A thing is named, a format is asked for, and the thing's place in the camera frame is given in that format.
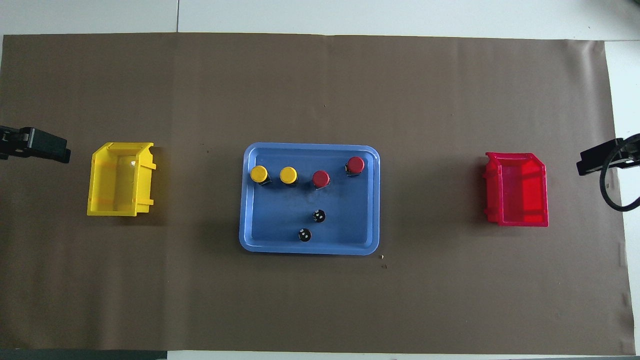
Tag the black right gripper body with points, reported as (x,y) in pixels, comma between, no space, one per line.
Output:
(633,150)

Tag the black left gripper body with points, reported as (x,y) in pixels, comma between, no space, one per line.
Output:
(7,142)

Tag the yellow push button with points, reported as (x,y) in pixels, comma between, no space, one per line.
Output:
(259,174)
(288,175)

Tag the red push button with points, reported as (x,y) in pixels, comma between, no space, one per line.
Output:
(356,164)
(320,178)

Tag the yellow plastic bin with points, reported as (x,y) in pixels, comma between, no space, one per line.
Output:
(112,180)

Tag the red plastic bin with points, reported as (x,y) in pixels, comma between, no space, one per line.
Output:
(525,200)

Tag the blue plastic tray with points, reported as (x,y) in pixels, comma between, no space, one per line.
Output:
(280,220)

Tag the black cylindrical capacitor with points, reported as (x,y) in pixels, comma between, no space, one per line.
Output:
(319,216)
(304,234)

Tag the brown paper table mat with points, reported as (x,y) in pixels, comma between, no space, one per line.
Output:
(320,75)

